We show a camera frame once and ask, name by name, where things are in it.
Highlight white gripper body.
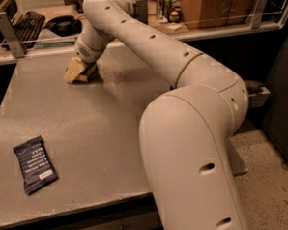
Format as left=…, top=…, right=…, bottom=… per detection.
left=74, top=37, right=103, bottom=64

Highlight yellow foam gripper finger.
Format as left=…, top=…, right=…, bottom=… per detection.
left=65, top=57, right=87, bottom=83
left=86, top=63, right=97, bottom=78

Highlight green and yellow sponge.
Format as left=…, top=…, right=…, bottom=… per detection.
left=75, top=65, right=97, bottom=82

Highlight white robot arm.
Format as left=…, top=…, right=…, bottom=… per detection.
left=65, top=0, right=249, bottom=230

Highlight black headphones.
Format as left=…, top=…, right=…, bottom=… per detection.
left=44, top=15, right=82, bottom=37

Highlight black keyboard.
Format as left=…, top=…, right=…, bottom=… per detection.
left=13, top=11, right=45, bottom=48

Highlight small round jar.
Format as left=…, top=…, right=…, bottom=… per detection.
left=169, top=11, right=181, bottom=23

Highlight dark blue snack wrapper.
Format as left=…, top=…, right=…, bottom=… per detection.
left=14, top=136, right=58, bottom=194

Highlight cardboard box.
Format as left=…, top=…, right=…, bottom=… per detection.
left=180, top=0, right=254, bottom=29

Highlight grey table drawer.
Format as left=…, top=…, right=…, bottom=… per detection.
left=0, top=196, right=163, bottom=230

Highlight left metal bracket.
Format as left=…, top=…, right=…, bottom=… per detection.
left=0, top=12, right=26, bottom=59

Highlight metal bracket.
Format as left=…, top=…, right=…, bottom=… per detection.
left=136, top=0, right=149, bottom=24
left=0, top=12, right=26, bottom=59
left=247, top=0, right=268, bottom=29

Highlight middle metal bracket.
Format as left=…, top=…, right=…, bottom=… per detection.
left=136, top=0, right=149, bottom=24

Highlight grey metal rail shelf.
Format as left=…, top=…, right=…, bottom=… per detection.
left=245, top=80, right=271, bottom=108

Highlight right metal bracket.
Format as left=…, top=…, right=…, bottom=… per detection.
left=247, top=0, right=268, bottom=29

